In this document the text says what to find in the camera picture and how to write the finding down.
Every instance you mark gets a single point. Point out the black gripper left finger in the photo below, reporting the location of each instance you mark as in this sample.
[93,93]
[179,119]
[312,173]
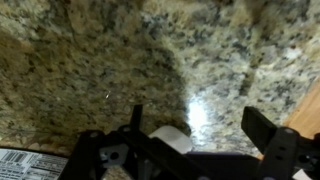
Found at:
[136,117]

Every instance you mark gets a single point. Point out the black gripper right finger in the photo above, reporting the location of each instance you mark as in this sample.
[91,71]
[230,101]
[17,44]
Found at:
[257,128]

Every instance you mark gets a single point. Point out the white earbuds case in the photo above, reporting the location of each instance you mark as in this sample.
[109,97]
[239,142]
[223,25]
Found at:
[174,138]

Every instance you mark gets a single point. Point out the clear jar with blue lid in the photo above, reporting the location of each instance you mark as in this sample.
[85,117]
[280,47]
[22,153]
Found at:
[27,165]

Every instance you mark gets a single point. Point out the wooden kitchen island cabinet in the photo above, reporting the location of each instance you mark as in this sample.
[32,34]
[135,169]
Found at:
[296,106]

